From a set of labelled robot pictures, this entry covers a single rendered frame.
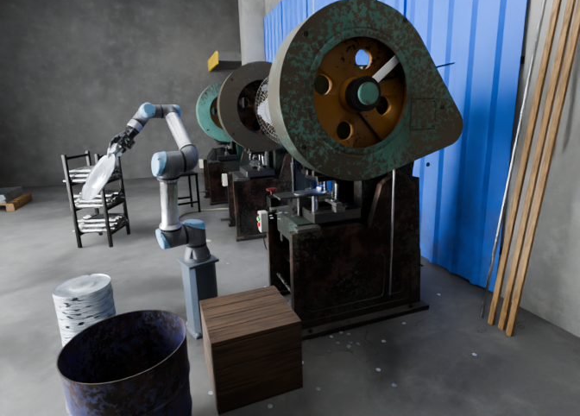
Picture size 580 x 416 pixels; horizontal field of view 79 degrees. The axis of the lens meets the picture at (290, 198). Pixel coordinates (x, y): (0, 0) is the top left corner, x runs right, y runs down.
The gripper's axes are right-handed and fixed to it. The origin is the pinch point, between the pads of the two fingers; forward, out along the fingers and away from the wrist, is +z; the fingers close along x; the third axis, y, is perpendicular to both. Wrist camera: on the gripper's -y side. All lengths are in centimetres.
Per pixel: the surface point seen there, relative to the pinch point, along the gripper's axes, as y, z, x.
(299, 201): 75, -29, 73
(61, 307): -7, 79, 31
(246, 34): -295, -417, 178
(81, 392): 90, 86, 0
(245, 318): 91, 45, 55
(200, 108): -196, -179, 133
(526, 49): 174, -154, 81
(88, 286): -7, 64, 37
